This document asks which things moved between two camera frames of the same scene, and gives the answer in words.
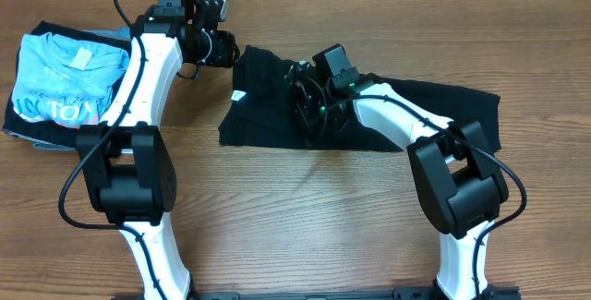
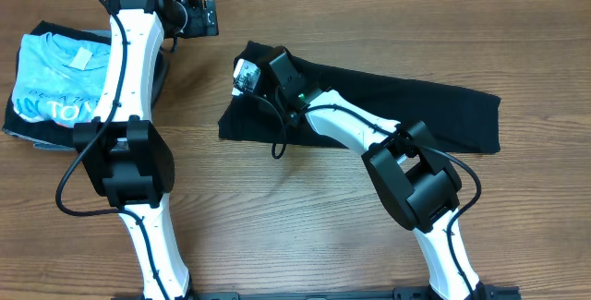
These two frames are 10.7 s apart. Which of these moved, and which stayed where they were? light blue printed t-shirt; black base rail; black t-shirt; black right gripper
Moved: black right gripper
Stayed: black base rail; light blue printed t-shirt; black t-shirt
